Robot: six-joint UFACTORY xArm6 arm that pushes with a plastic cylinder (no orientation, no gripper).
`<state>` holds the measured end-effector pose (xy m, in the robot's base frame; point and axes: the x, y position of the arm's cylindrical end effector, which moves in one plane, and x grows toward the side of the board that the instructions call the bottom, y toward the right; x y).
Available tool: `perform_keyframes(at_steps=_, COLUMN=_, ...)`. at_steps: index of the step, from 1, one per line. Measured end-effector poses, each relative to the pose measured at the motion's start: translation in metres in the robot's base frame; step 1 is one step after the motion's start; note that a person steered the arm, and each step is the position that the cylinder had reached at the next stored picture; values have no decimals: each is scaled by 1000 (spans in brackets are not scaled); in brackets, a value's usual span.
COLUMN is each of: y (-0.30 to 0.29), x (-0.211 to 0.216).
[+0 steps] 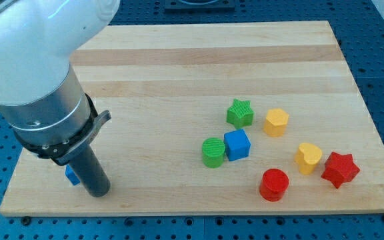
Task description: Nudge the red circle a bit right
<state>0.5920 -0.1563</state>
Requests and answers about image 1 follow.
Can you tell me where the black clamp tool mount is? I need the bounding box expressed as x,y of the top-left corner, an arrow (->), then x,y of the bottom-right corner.
15,95 -> 111,166

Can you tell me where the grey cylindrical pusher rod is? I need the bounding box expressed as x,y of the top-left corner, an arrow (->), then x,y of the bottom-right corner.
69,146 -> 111,197

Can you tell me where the red cylinder block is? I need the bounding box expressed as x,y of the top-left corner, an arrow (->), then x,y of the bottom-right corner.
259,168 -> 289,202

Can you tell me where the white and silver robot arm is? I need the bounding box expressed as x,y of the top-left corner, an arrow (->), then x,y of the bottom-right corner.
0,0 -> 120,197

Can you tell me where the small blue block behind rod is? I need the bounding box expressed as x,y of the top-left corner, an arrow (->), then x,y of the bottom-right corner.
65,165 -> 80,186

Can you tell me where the green cylinder block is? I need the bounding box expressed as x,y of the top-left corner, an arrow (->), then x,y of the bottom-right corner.
201,137 -> 225,168

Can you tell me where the blue cube block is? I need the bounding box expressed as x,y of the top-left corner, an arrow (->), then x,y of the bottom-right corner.
223,129 -> 251,161

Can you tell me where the wooden board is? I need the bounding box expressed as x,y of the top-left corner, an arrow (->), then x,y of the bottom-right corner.
0,21 -> 384,217

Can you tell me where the green star block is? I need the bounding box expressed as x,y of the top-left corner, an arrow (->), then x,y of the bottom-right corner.
226,99 -> 254,129

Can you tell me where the yellow hexagon block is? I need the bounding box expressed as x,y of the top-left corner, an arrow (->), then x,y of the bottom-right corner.
263,108 -> 289,137

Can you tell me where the yellow heart block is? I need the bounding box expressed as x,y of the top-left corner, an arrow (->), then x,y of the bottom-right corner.
294,143 -> 323,175

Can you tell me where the red star block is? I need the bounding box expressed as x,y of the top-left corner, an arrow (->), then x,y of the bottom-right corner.
321,151 -> 360,189

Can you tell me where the black square base plate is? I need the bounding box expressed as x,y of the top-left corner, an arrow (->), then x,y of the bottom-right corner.
163,0 -> 235,11

